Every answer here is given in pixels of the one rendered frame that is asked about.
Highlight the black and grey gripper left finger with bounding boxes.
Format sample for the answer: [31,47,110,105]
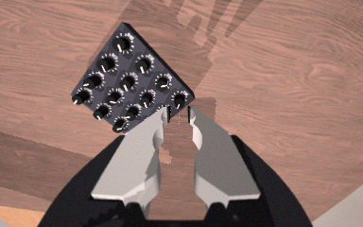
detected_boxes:
[37,105,171,227]

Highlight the dark grey knob box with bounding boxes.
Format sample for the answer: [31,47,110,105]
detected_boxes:
[71,22,195,134]

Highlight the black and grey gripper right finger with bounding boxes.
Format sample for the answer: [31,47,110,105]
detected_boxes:
[187,105,313,227]

